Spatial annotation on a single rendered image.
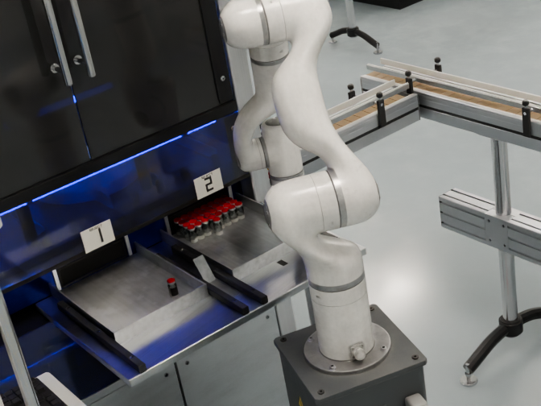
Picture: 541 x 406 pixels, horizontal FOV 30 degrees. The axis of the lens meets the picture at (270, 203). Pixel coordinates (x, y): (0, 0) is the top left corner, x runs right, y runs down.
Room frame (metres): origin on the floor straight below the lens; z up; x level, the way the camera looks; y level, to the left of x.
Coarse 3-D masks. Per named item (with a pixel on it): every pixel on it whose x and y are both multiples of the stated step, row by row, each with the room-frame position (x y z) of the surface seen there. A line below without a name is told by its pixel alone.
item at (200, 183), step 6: (210, 174) 2.43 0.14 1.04; (216, 174) 2.44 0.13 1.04; (198, 180) 2.41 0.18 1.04; (204, 180) 2.42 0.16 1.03; (216, 180) 2.44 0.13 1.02; (198, 186) 2.41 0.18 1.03; (204, 186) 2.42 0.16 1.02; (210, 186) 2.43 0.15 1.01; (216, 186) 2.44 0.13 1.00; (222, 186) 2.45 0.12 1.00; (198, 192) 2.41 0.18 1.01; (204, 192) 2.42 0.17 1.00; (210, 192) 2.43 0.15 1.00; (198, 198) 2.41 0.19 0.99
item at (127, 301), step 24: (120, 264) 2.33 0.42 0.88; (144, 264) 2.31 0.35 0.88; (168, 264) 2.23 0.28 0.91; (72, 288) 2.25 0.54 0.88; (96, 288) 2.23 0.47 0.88; (120, 288) 2.20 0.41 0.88; (144, 288) 2.18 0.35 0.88; (192, 288) 2.14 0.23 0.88; (96, 312) 2.11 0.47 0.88; (120, 312) 2.09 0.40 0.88; (144, 312) 2.07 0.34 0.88; (168, 312) 2.03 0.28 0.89; (120, 336) 1.96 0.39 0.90
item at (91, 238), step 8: (104, 224) 2.25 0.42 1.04; (88, 232) 2.23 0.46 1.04; (96, 232) 2.24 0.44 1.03; (104, 232) 2.25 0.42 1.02; (112, 232) 2.26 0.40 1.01; (88, 240) 2.23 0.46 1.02; (96, 240) 2.24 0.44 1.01; (104, 240) 2.25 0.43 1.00; (112, 240) 2.26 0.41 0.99; (88, 248) 2.22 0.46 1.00; (96, 248) 2.23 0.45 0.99
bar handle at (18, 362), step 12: (0, 288) 1.56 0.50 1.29; (0, 300) 1.56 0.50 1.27; (0, 312) 1.55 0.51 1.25; (0, 324) 1.55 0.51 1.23; (12, 324) 1.57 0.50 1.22; (12, 336) 1.56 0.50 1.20; (12, 348) 1.55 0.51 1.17; (12, 360) 1.55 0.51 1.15; (24, 360) 1.57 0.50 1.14; (24, 372) 1.56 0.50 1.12; (24, 384) 1.55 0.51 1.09; (24, 396) 1.55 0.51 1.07; (36, 396) 1.57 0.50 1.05
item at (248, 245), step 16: (256, 208) 2.48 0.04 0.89; (240, 224) 2.43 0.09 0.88; (256, 224) 2.41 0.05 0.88; (176, 240) 2.35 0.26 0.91; (208, 240) 2.37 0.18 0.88; (224, 240) 2.36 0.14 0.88; (240, 240) 2.34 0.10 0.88; (256, 240) 2.33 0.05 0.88; (272, 240) 2.31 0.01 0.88; (208, 256) 2.23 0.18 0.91; (224, 256) 2.27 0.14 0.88; (240, 256) 2.26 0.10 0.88; (256, 256) 2.18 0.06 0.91; (272, 256) 2.20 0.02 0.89; (240, 272) 2.15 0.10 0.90
